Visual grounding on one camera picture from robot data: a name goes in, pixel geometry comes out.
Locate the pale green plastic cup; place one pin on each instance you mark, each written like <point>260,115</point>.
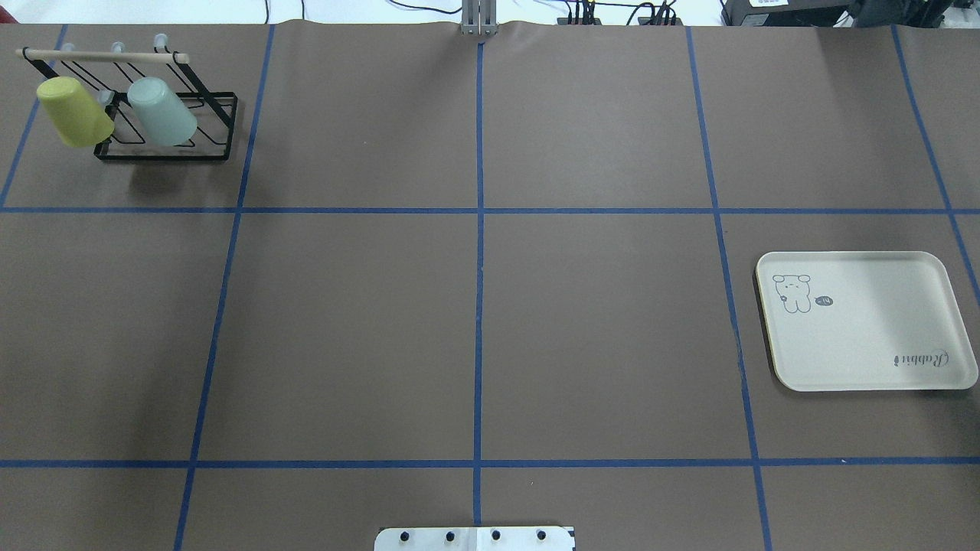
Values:
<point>162,113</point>

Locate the cream rabbit print tray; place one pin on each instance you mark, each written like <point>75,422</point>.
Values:
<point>863,321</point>

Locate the yellow-green plastic cup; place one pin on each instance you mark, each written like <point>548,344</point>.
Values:
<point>78,118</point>

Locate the black box on desk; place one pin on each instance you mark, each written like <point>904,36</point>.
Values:
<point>820,14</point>

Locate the grey aluminium frame post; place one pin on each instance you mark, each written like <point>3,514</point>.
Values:
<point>479,18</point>

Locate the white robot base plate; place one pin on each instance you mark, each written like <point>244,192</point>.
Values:
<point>477,538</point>

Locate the black wire cup rack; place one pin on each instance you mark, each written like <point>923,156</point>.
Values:
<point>106,75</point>

